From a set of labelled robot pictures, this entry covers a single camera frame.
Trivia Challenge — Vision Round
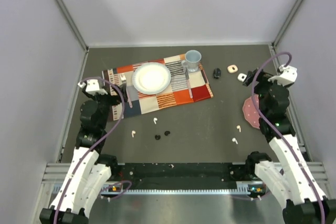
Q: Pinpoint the pink dotted plate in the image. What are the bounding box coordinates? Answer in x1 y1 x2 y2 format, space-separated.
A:
242 97 260 129

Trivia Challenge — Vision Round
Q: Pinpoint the knife with pink handle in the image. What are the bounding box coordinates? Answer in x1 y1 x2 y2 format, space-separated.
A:
184 68 193 99

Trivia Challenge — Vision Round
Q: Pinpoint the beige earbud case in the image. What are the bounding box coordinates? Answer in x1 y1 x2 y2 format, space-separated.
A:
227 65 238 73

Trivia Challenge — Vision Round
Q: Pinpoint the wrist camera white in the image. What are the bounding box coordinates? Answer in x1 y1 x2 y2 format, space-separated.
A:
268 65 298 87
77 79 108 95

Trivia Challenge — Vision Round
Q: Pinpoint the black earbud case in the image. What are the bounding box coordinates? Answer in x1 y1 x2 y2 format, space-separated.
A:
213 68 222 79

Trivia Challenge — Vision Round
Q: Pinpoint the patchwork placemat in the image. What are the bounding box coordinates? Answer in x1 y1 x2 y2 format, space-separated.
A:
102 54 214 121

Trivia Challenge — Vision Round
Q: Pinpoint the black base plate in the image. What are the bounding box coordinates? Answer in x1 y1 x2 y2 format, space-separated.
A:
109 163 259 190

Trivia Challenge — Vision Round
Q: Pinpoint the aluminium frame rail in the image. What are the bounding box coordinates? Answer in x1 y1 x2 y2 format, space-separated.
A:
41 162 329 196

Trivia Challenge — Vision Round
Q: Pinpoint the fork with pink handle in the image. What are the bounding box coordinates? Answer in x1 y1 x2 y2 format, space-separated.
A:
120 73 133 108

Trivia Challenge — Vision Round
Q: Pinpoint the white paper plate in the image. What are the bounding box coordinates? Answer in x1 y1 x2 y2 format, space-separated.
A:
132 62 171 95

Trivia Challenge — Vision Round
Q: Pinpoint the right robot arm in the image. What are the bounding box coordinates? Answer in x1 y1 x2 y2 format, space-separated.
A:
243 67 335 223

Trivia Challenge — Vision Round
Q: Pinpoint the white earbud charging case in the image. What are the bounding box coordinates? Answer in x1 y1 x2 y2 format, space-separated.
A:
237 73 247 82

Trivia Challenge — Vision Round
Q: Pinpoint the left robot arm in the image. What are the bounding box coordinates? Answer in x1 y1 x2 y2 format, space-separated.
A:
39 80 128 223

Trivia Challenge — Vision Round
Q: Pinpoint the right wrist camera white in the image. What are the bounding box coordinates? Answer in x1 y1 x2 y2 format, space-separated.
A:
268 65 298 87

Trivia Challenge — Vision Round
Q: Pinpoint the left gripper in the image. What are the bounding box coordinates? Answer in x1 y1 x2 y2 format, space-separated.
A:
82 83 127 129

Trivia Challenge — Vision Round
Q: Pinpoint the light blue mug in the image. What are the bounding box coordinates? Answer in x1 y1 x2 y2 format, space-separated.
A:
181 50 202 72

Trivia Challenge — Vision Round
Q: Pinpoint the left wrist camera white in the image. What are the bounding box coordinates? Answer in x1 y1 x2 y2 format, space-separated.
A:
77 79 108 95

